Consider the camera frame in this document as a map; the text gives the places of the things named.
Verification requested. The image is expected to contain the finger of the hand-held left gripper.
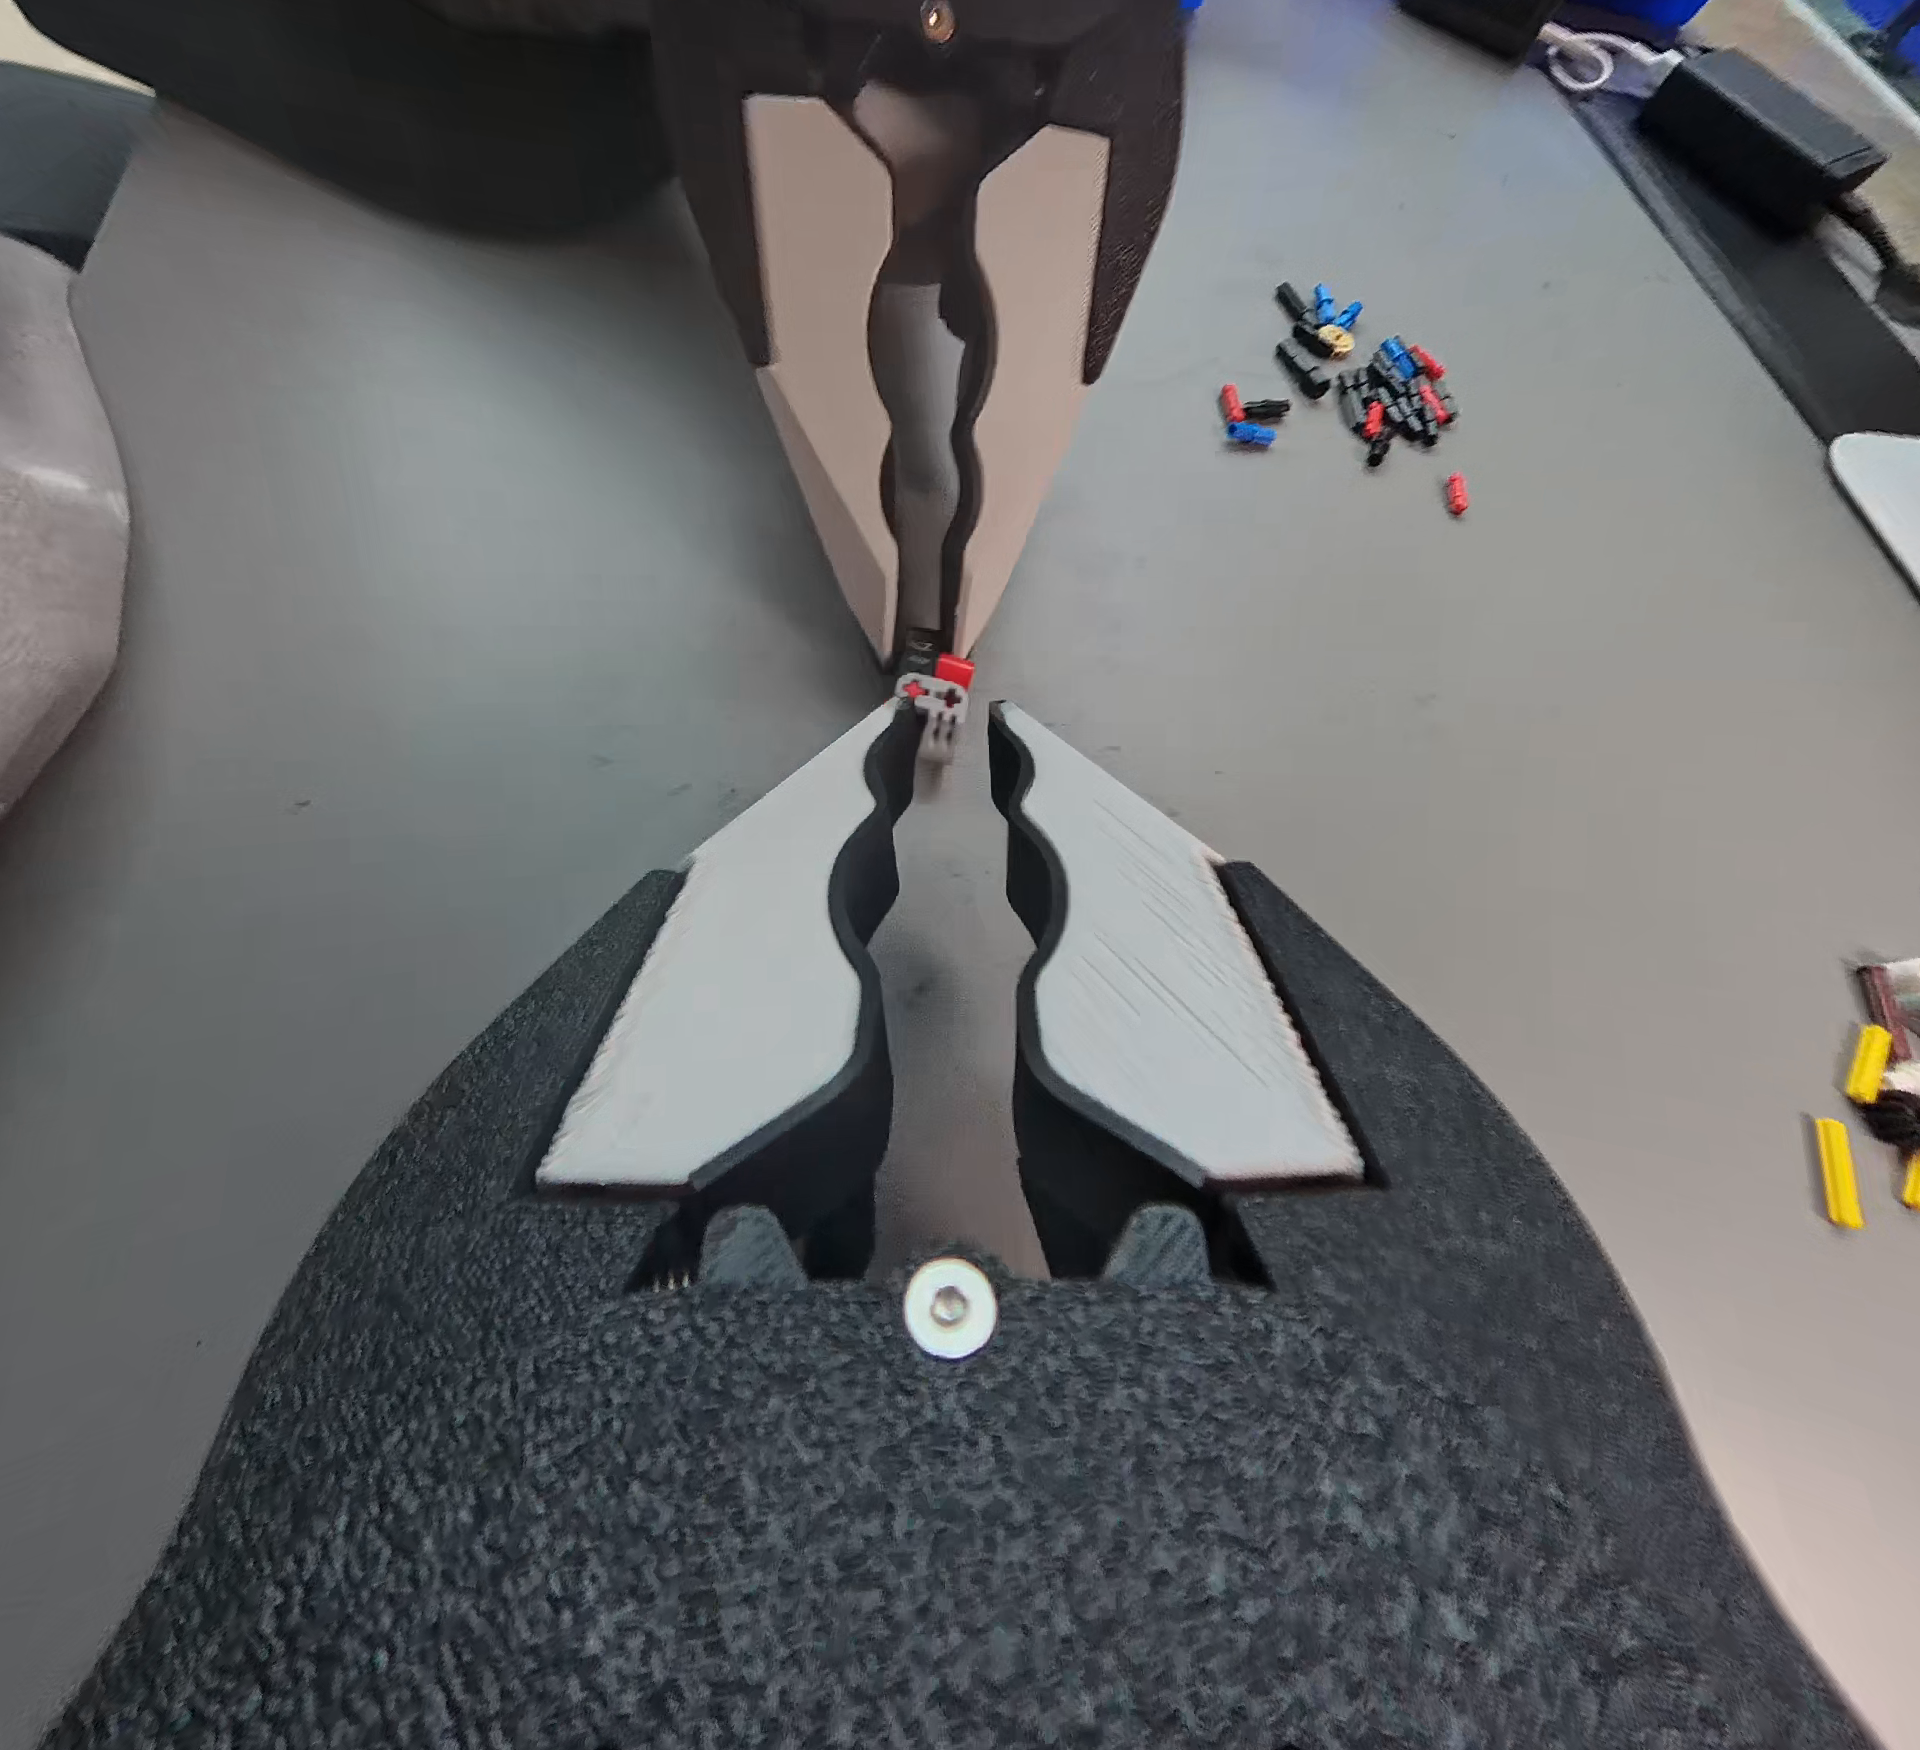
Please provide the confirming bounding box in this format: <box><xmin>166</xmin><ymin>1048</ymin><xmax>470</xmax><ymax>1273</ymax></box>
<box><xmin>742</xmin><ymin>94</ymin><xmax>910</xmax><ymax>671</ymax></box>
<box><xmin>938</xmin><ymin>123</ymin><xmax>1110</xmax><ymax>653</ymax></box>

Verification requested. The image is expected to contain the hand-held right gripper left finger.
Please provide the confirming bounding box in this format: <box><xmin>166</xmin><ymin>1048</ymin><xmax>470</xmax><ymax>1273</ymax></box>
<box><xmin>533</xmin><ymin>703</ymin><xmax>913</xmax><ymax>1198</ymax></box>

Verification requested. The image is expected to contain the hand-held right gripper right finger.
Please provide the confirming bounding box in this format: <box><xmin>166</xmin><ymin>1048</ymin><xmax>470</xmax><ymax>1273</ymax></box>
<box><xmin>983</xmin><ymin>700</ymin><xmax>1367</xmax><ymax>1193</ymax></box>

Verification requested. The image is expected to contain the small grey toy brick assembly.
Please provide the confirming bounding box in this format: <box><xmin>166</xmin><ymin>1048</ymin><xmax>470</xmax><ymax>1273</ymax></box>
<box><xmin>892</xmin><ymin>640</ymin><xmax>979</xmax><ymax>765</ymax></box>

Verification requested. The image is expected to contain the grey desk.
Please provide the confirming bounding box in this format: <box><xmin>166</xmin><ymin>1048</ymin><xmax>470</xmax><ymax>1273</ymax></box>
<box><xmin>0</xmin><ymin>0</ymin><xmax>1920</xmax><ymax>1750</ymax></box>

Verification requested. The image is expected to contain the pile of small connector pins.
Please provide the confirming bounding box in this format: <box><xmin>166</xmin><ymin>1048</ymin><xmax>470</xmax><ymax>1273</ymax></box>
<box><xmin>1213</xmin><ymin>281</ymin><xmax>1459</xmax><ymax>470</ymax></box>

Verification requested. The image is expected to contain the black power adapter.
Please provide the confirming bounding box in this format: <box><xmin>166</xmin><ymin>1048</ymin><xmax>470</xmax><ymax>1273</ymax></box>
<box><xmin>1636</xmin><ymin>46</ymin><xmax>1890</xmax><ymax>238</ymax></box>

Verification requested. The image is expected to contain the black office chair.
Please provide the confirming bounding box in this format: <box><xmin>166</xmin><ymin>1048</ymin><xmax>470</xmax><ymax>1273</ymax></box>
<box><xmin>0</xmin><ymin>62</ymin><xmax>151</xmax><ymax>271</ymax></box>

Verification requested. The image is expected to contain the white book stand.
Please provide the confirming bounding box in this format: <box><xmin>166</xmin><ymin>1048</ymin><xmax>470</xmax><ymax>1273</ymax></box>
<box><xmin>1827</xmin><ymin>433</ymin><xmax>1920</xmax><ymax>596</ymax></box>

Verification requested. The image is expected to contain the white cable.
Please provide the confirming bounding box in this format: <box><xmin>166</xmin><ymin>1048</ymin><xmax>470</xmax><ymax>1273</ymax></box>
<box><xmin>1536</xmin><ymin>22</ymin><xmax>1688</xmax><ymax>99</ymax></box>

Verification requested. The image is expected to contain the black adapter cable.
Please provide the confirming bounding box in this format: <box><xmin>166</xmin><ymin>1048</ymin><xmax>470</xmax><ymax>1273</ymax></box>
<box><xmin>1820</xmin><ymin>189</ymin><xmax>1920</xmax><ymax>327</ymax></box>

